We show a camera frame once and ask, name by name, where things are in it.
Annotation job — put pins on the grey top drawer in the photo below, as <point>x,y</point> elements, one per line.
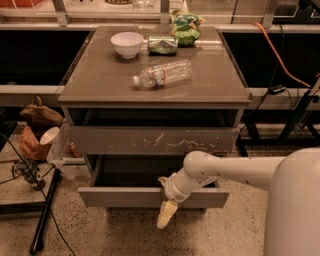
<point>103,140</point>

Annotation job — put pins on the orange cloth bag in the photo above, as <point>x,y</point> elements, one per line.
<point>31,147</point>

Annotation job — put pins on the black power adapter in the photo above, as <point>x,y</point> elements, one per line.
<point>277,89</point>

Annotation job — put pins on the black table frame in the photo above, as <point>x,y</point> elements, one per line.
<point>299,129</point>

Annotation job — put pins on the green soda can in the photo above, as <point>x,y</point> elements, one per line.
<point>165,45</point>

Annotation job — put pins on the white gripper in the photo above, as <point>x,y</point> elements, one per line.
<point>172,191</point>

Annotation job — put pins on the white cup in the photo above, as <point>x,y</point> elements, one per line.
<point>49,136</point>

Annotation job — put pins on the grey drawer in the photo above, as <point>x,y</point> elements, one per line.
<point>103,140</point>
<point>129,181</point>

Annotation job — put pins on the brown cloth bag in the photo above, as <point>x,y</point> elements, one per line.
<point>38,115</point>

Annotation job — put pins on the grey drawer cabinet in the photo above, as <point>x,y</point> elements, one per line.
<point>134,120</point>

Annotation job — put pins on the clear plastic bin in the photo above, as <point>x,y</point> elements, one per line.
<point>64,156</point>

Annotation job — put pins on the clear plastic water bottle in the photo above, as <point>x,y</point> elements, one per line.
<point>163,74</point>

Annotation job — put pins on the white ceramic bowl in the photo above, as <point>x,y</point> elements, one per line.
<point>127,44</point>

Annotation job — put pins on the black stand leg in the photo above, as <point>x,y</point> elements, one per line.
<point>37,243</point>

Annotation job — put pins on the small grey device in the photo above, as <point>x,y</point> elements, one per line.
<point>29,170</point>

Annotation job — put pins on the green chip bag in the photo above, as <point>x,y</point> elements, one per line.
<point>185,27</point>

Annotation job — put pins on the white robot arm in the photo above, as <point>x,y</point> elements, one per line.
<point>292,226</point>

